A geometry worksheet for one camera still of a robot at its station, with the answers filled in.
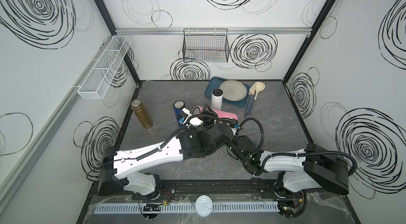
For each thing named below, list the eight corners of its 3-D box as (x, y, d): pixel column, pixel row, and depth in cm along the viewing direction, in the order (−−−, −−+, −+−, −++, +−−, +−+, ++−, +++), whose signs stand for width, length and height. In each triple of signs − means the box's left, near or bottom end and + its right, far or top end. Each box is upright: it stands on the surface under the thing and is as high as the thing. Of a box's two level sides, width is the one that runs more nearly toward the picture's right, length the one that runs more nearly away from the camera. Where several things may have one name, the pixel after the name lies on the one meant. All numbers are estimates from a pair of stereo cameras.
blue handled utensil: (244, 116, 102) (245, 113, 100) (249, 85, 120) (250, 82, 117) (251, 117, 101) (252, 115, 99) (255, 87, 119) (256, 84, 117)
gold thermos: (141, 128, 97) (128, 108, 80) (144, 119, 101) (132, 98, 84) (151, 128, 97) (140, 108, 80) (153, 119, 101) (143, 98, 84)
